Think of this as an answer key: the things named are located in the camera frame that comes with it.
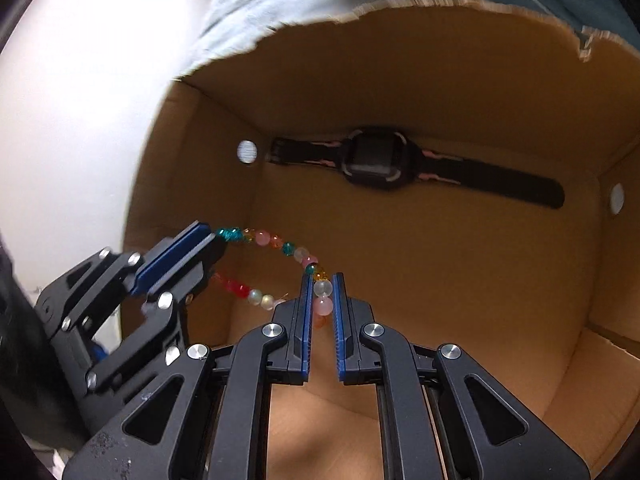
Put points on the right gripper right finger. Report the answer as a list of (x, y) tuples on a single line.
[(356, 364)]

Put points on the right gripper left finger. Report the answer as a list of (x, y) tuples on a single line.
[(288, 357)]

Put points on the brown cardboard box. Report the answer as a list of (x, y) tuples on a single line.
[(546, 300)]

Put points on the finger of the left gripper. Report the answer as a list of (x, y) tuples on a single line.
[(164, 255), (188, 278)]

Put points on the black pink smartwatch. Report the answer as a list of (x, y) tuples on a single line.
[(386, 158)]

